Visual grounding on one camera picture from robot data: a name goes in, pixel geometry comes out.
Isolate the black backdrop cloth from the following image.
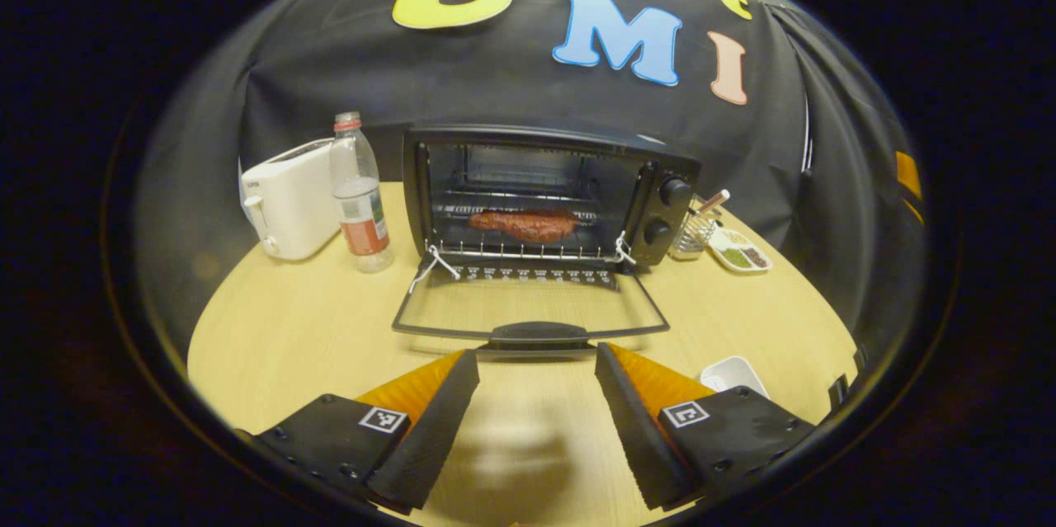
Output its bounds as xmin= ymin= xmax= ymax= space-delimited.
xmin=136 ymin=0 xmax=929 ymax=363

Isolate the metal wire basket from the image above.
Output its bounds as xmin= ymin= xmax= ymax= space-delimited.
xmin=670 ymin=195 xmax=725 ymax=261

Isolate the white toaster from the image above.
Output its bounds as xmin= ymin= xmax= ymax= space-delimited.
xmin=238 ymin=138 xmax=343 ymax=261

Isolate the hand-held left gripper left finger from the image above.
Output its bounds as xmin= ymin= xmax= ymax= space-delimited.
xmin=235 ymin=348 xmax=481 ymax=513

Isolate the red meat piece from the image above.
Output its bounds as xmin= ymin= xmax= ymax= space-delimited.
xmin=468 ymin=209 xmax=581 ymax=244

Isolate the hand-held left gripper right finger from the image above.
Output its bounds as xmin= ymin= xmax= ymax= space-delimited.
xmin=594 ymin=342 xmax=818 ymax=511

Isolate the small white rectangular plate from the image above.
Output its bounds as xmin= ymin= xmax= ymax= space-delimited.
xmin=700 ymin=356 xmax=770 ymax=400

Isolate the black electric oven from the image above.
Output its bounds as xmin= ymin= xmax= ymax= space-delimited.
xmin=392 ymin=125 xmax=702 ymax=351

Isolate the white divided dish with beans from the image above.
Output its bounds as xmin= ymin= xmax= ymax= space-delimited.
xmin=708 ymin=228 xmax=773 ymax=274

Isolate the clear plastic bottle red label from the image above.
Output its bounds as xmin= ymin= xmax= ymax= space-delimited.
xmin=332 ymin=111 xmax=395 ymax=274

